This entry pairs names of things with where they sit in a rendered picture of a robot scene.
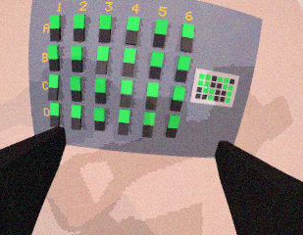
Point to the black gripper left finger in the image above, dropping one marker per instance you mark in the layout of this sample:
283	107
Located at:
27	170

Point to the grey switch panel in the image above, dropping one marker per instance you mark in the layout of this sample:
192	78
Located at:
163	77

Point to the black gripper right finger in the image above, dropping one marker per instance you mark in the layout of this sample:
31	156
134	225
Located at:
262	199

